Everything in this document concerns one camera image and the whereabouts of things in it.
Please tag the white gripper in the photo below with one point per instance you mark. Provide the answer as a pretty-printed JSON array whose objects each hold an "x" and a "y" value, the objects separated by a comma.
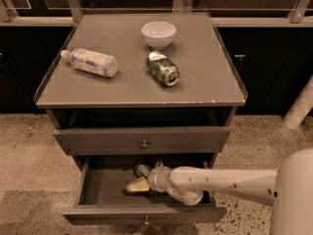
[{"x": 156, "y": 178}]

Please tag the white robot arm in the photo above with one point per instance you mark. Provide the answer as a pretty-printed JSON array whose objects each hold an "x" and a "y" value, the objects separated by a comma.
[{"x": 288, "y": 189}]

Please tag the round metal drawer knob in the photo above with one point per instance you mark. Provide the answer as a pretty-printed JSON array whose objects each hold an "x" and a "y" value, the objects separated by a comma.
[{"x": 144, "y": 144}]

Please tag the open grey middle drawer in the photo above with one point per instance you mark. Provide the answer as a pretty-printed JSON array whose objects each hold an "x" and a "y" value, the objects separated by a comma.
[{"x": 102, "y": 197}]

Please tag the grey top drawer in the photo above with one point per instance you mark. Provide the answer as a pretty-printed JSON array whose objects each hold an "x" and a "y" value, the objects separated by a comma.
[{"x": 127, "y": 141}]

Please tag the grey drawer cabinet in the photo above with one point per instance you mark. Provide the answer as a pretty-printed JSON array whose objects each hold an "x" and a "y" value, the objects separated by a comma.
[{"x": 207, "y": 94}]

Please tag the crushed green soda can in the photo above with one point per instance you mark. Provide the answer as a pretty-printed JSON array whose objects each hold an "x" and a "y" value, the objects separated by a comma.
[{"x": 162, "y": 68}]

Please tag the clear plastic water bottle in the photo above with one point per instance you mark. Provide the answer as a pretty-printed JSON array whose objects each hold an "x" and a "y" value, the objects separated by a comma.
[{"x": 91, "y": 61}]

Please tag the white ceramic bowl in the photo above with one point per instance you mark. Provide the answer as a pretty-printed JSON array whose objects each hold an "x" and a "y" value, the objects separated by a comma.
[{"x": 158, "y": 35}]

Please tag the metal middle drawer handle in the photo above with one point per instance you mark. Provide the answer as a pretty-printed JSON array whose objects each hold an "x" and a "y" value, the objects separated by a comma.
[{"x": 149, "y": 229}]

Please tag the white cylindrical post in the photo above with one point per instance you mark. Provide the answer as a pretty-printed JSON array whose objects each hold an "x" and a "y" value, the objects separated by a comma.
[{"x": 301, "y": 106}]

